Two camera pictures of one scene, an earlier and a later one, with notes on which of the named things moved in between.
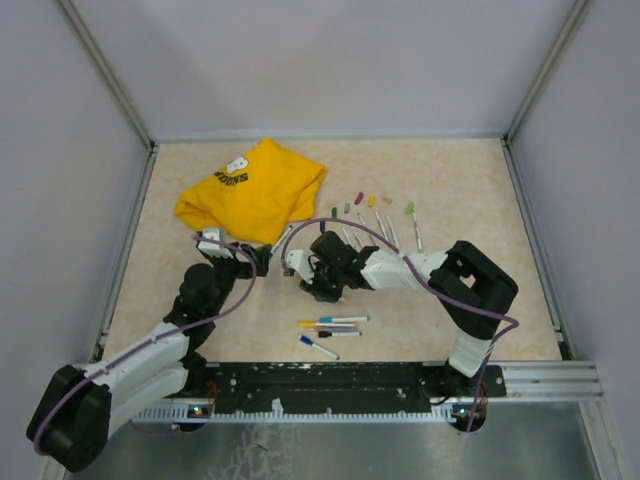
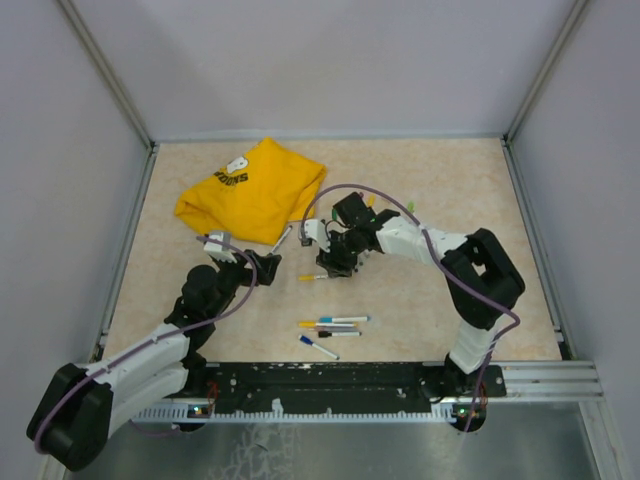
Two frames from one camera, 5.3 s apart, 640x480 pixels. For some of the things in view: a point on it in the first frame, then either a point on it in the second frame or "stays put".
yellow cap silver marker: (327, 325) stays put
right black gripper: (318, 292) -> (333, 263)
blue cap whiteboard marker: (310, 343) stays put
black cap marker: (326, 334) stays put
